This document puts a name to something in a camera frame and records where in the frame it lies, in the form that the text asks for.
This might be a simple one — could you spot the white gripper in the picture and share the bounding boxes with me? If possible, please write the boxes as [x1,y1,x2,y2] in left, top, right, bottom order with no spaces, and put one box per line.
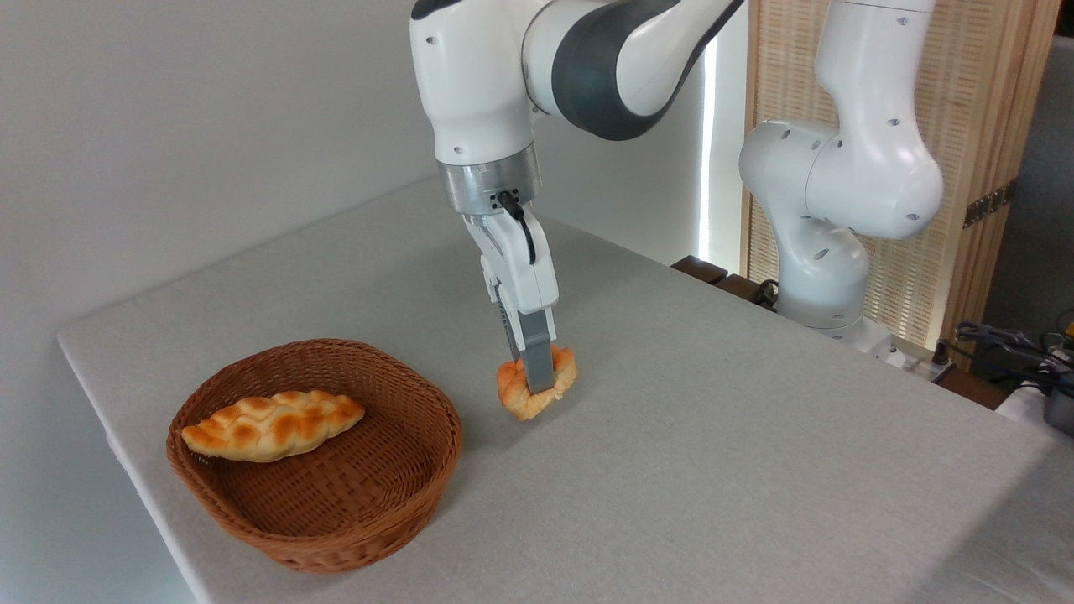
[461,210,560,394]

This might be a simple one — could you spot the round bread bun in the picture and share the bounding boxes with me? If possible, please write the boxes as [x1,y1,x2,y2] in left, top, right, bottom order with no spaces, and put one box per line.
[495,345,580,422]

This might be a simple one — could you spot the long braided bread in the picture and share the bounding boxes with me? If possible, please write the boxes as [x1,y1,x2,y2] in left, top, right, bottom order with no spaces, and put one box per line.
[181,389,367,465]

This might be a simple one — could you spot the dark brown wooden furniture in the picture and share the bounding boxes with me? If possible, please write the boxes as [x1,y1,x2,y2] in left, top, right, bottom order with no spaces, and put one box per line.
[670,255,779,312]

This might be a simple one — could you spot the brown wicker basket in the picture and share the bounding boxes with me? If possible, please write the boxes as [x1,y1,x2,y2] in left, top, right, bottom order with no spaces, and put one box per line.
[166,338,464,575]

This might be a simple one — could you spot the metal screen hinge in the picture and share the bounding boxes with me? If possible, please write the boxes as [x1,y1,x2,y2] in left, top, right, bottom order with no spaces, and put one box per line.
[962,180,1019,230]

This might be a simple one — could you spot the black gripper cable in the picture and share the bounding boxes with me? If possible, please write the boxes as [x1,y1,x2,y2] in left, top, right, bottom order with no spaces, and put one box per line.
[496,190,538,266]

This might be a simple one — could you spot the black cable bundle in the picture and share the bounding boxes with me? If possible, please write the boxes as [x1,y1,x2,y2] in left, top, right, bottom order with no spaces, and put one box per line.
[933,320,1074,397]

